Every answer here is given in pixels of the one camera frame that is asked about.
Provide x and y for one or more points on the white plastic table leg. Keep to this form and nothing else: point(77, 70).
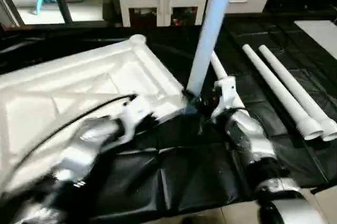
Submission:
point(210, 29)
point(279, 90)
point(218, 66)
point(300, 87)

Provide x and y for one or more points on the white plastic table top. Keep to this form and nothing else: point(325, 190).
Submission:
point(63, 82)

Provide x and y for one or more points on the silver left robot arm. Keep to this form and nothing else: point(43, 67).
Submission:
point(79, 155)

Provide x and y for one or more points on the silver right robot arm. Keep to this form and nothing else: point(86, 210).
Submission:
point(250, 140)

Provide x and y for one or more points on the black work mat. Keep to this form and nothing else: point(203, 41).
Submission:
point(179, 176)

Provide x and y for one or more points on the white flat board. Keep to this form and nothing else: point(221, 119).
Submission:
point(318, 37)

